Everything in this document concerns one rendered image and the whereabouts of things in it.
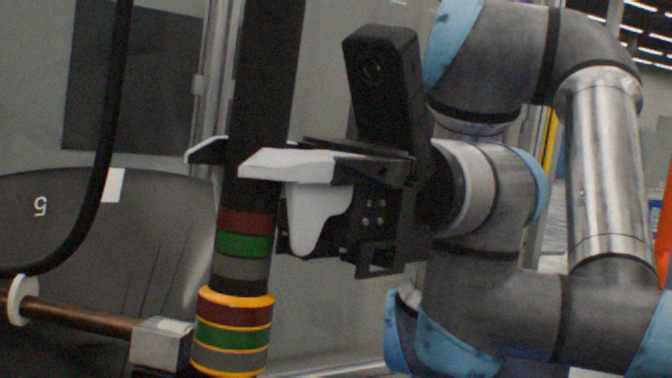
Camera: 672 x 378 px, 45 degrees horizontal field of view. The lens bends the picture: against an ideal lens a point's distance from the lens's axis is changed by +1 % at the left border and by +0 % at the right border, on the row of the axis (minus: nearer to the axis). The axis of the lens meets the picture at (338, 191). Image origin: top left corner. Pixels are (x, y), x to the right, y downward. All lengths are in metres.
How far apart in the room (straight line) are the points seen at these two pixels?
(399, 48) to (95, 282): 0.26
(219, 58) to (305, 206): 0.84
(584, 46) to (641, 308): 0.36
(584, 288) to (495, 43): 0.35
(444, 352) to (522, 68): 0.39
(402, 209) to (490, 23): 0.46
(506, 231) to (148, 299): 0.28
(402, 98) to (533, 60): 0.44
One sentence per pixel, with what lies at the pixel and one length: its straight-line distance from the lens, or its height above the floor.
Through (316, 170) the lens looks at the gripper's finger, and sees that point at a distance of 0.44.
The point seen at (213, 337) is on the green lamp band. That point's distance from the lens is 0.46.
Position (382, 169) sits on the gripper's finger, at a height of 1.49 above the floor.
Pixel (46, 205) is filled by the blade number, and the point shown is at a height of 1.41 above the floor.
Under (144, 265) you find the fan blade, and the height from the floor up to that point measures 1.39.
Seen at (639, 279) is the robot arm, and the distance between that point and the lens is 0.72.
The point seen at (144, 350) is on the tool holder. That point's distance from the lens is 0.49.
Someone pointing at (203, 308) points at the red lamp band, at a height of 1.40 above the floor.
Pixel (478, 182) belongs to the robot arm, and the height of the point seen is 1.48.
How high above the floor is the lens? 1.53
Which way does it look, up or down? 7 degrees down
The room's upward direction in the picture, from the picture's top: 8 degrees clockwise
